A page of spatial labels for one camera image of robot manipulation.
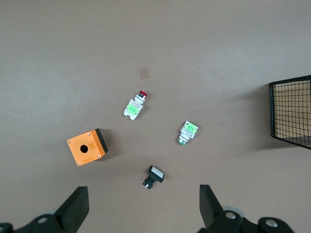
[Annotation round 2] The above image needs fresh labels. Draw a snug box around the orange button enclosure box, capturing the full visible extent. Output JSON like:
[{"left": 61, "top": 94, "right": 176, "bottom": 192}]
[{"left": 67, "top": 128, "right": 109, "bottom": 166}]

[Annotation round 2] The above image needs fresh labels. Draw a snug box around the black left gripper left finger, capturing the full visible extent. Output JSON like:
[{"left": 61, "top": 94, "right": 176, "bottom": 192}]
[{"left": 14, "top": 186, "right": 89, "bottom": 233}]

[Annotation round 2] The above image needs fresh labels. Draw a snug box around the black wire basket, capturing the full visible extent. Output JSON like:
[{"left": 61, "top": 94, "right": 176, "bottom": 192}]
[{"left": 268, "top": 75, "right": 311, "bottom": 149}]

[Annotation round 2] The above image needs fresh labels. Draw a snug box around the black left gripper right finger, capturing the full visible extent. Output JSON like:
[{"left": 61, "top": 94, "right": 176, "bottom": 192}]
[{"left": 198, "top": 184, "right": 296, "bottom": 233}]

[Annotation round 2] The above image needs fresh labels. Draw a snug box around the red push button switch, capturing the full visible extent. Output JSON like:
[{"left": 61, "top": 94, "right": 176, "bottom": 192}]
[{"left": 123, "top": 90, "right": 149, "bottom": 121}]

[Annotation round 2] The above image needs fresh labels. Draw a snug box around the green push button switch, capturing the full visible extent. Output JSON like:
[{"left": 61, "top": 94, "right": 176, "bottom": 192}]
[{"left": 176, "top": 120, "right": 199, "bottom": 146}]

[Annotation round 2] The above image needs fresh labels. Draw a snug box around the white square push button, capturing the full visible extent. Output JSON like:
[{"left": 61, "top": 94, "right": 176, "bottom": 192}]
[{"left": 140, "top": 165, "right": 166, "bottom": 190}]

